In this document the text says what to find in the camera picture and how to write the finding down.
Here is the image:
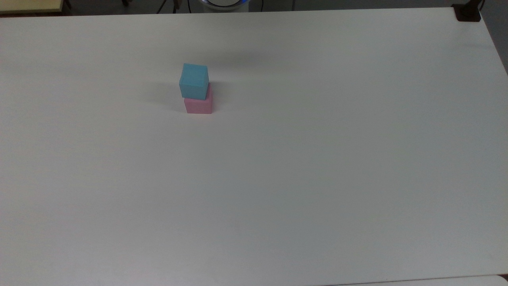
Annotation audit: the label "blue foam cube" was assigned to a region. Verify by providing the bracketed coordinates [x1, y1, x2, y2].
[179, 63, 210, 100]

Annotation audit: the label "pink foam cube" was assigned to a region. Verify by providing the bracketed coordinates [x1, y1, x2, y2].
[184, 83, 214, 115]

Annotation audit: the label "black tripod legs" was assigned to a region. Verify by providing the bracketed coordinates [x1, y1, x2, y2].
[156, 0, 187, 14]

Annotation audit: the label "yellow wooden table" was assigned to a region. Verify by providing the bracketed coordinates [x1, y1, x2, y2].
[0, 0, 64, 15]

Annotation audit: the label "dark table clamp mount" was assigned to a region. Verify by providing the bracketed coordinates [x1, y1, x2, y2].
[452, 0, 485, 22]

